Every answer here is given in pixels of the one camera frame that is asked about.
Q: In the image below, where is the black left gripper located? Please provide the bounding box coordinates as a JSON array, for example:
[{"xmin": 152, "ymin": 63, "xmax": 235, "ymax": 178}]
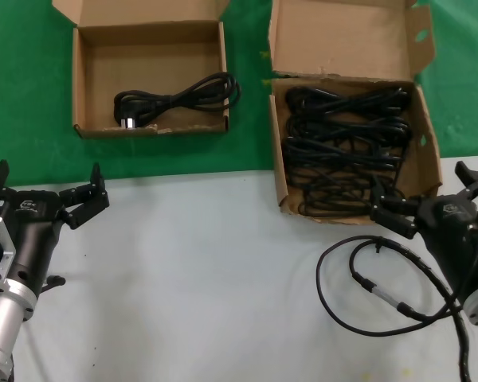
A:
[{"xmin": 0, "ymin": 160, "xmax": 111, "ymax": 297}]

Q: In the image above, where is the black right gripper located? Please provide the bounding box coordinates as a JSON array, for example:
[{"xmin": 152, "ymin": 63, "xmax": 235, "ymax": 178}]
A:
[{"xmin": 369, "ymin": 161, "xmax": 478, "ymax": 304}]

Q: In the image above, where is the black power cable with plug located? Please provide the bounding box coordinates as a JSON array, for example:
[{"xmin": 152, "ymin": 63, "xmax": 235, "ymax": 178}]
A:
[{"xmin": 113, "ymin": 72, "xmax": 242, "ymax": 131}]

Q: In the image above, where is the shallow open cardboard box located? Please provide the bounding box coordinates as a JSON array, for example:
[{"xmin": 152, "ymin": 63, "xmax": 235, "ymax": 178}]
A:
[{"xmin": 51, "ymin": 0, "xmax": 232, "ymax": 139}]

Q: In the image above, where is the cardboard box with torn lid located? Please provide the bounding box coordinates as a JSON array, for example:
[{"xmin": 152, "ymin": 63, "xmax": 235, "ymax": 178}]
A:
[{"xmin": 268, "ymin": 0, "xmax": 444, "ymax": 227}]

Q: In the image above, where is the green table cloth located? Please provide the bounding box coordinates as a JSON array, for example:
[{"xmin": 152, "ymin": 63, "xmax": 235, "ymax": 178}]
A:
[{"xmin": 0, "ymin": 0, "xmax": 478, "ymax": 188}]

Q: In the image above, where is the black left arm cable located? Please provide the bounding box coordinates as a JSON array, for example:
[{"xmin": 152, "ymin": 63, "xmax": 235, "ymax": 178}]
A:
[{"xmin": 39, "ymin": 275, "xmax": 67, "ymax": 294}]

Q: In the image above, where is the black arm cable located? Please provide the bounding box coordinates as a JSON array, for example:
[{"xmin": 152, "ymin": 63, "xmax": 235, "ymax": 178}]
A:
[
  {"xmin": 316, "ymin": 234, "xmax": 473, "ymax": 382},
  {"xmin": 39, "ymin": 275, "xmax": 67, "ymax": 294}
]

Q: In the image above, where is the black coiled power cable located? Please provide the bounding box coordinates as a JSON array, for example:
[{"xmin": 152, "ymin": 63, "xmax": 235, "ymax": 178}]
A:
[
  {"xmin": 285, "ymin": 87, "xmax": 410, "ymax": 115},
  {"xmin": 288, "ymin": 113, "xmax": 412, "ymax": 135},
  {"xmin": 282, "ymin": 134, "xmax": 404, "ymax": 173},
  {"xmin": 297, "ymin": 170, "xmax": 402, "ymax": 219}
]

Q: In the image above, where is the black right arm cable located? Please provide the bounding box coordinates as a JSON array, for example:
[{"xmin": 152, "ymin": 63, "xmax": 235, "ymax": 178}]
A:
[{"xmin": 316, "ymin": 234, "xmax": 473, "ymax": 382}]

